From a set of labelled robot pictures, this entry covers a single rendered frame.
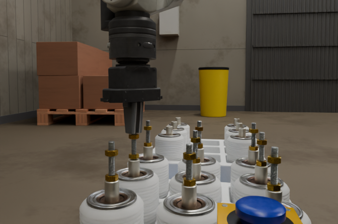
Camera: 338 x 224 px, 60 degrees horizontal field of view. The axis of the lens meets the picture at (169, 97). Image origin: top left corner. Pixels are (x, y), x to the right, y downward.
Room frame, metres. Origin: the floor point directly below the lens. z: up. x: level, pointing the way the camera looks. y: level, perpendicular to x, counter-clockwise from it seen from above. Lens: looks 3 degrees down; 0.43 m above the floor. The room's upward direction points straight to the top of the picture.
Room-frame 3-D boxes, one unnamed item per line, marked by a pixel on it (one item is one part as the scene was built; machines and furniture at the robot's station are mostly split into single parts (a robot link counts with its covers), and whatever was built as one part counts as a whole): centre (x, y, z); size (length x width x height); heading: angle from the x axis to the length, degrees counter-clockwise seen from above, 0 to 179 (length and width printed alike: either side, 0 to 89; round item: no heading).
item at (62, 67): (3.49, 0.82, 0.40); 1.44 x 0.98 x 0.81; 172
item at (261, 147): (0.52, -0.17, 0.30); 0.01 x 0.01 x 0.08
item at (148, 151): (0.67, 0.05, 0.26); 0.02 x 0.02 x 0.03
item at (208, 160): (0.65, -0.07, 0.25); 0.08 x 0.08 x 0.01
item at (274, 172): (0.40, -0.15, 0.30); 0.01 x 0.01 x 0.08
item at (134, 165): (0.55, 0.07, 0.26); 0.02 x 0.02 x 0.03
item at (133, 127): (0.55, 0.08, 0.36); 0.03 x 0.02 x 0.06; 45
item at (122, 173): (0.55, 0.07, 0.25); 0.08 x 0.08 x 0.01
